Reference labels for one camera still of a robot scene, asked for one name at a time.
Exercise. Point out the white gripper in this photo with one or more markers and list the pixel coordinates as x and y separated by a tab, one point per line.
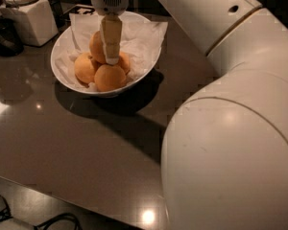
109	0

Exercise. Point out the orange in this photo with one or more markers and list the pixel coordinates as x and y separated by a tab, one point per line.
124	62
108	78
85	67
96	48

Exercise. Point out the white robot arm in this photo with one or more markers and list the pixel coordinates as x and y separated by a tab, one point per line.
224	160

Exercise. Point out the white oval bowl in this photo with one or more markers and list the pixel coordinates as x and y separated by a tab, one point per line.
140	74

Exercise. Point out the white paper liner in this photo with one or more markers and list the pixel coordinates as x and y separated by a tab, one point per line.
140	39

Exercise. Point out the black white printed card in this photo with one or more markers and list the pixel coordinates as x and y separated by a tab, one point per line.
79	9

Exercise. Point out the black mesh holder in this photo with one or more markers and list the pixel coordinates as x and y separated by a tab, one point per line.
57	12

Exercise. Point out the white square ceramic jar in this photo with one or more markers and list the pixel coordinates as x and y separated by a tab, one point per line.
33	20

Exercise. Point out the black round object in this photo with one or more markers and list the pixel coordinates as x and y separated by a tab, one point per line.
10	42

